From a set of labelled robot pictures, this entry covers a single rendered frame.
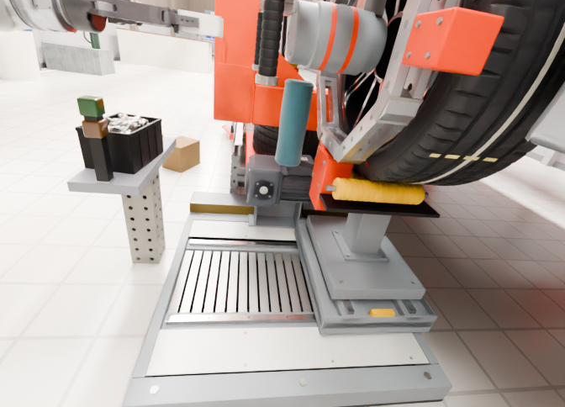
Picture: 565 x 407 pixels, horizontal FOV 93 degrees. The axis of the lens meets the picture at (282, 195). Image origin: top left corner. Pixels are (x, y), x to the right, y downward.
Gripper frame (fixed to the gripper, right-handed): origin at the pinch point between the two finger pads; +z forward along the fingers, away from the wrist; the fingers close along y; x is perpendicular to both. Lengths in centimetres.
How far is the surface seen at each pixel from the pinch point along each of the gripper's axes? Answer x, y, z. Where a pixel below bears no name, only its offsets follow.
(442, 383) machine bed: -75, 22, 66
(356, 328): -71, 8, 45
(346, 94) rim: -12, -36, 42
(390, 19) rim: 8.6, -21.4, 43.2
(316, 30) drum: 2.8, -10.7, 22.4
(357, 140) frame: -16.5, 2.1, 32.5
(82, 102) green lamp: -17.8, -10.2, -26.8
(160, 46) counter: -33, -782, -217
